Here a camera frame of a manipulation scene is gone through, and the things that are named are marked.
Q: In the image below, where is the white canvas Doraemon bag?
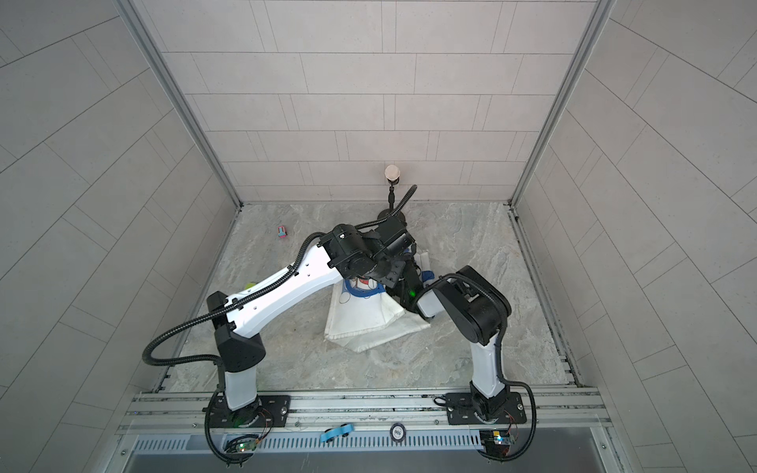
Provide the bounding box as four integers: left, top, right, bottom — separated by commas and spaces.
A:
324, 279, 430, 353

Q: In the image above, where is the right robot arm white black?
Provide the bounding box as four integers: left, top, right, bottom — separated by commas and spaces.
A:
390, 266, 528, 424

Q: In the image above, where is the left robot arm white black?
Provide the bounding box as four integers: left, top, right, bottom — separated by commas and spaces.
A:
142, 186, 423, 411

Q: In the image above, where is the black stand with pink ball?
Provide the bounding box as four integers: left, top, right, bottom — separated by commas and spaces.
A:
378, 165, 407, 226

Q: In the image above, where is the round black badge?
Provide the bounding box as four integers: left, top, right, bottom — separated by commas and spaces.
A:
390, 423, 407, 443

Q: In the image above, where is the blue tape piece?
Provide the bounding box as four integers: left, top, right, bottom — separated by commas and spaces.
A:
319, 423, 354, 443

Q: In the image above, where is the right green circuit board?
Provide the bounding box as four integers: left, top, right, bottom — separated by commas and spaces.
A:
479, 430, 516, 460

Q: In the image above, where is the green circuit board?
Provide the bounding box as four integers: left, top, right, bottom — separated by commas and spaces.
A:
479, 430, 516, 460
224, 435, 259, 455

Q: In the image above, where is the left green circuit board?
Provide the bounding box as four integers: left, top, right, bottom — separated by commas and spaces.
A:
224, 435, 259, 455

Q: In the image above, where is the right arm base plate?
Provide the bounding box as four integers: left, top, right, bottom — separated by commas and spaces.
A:
434, 390, 528, 426

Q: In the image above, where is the aluminium rail frame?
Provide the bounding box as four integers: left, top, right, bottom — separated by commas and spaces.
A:
116, 385, 611, 435

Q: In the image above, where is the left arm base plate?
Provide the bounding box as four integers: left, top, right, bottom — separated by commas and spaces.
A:
202, 394, 291, 430

